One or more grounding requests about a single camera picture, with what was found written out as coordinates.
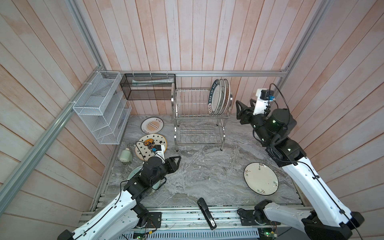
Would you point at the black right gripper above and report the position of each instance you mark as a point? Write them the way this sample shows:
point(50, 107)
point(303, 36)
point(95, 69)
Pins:
point(242, 114)

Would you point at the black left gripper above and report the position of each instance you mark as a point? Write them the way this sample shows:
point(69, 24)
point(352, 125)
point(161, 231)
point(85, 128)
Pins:
point(171, 164)

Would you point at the light green flower plate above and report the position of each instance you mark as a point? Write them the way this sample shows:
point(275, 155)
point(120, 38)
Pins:
point(135, 171)

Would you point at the white plate green lettered rim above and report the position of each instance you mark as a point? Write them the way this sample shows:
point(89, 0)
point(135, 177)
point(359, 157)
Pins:
point(214, 97)

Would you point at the white plate green clover design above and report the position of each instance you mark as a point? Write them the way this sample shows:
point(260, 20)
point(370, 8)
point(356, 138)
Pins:
point(223, 95)

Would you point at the cream plate floral rim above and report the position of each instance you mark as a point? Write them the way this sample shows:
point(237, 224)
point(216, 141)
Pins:
point(261, 179)

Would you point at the white plate orange sunburst design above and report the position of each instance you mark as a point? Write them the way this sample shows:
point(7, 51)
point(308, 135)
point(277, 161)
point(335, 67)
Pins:
point(227, 96)

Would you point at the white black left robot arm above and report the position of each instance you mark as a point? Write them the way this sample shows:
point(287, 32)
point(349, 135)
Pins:
point(125, 211)

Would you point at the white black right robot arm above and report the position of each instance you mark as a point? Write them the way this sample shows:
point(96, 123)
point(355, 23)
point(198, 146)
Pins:
point(330, 219)

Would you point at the stainless steel dish rack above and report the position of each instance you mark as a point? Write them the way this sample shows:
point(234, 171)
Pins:
point(193, 125)

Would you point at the cream plate stars cartoon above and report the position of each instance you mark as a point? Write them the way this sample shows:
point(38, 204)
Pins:
point(144, 146)

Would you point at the small orange sunburst plate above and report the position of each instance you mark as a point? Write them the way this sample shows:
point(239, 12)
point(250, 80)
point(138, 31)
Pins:
point(152, 125)

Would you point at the pale green ceramic bottle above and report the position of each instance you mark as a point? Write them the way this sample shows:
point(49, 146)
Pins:
point(126, 156)

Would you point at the black stapler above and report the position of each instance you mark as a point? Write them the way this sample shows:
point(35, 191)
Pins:
point(207, 214)

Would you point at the black mesh basket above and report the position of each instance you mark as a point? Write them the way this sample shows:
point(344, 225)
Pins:
point(137, 87)

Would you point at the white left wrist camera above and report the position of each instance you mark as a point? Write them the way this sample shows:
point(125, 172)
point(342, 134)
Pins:
point(159, 150)

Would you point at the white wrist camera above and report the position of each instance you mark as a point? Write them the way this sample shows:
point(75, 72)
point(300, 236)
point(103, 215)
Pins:
point(264, 98)
point(159, 150)

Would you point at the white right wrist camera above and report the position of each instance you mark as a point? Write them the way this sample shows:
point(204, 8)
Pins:
point(264, 98)

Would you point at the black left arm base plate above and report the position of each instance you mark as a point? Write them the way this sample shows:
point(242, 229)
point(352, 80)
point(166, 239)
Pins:
point(148, 220)

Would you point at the white wire mesh shelf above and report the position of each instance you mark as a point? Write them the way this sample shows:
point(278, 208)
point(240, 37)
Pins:
point(103, 109)

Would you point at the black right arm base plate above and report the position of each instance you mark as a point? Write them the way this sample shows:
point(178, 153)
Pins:
point(254, 218)

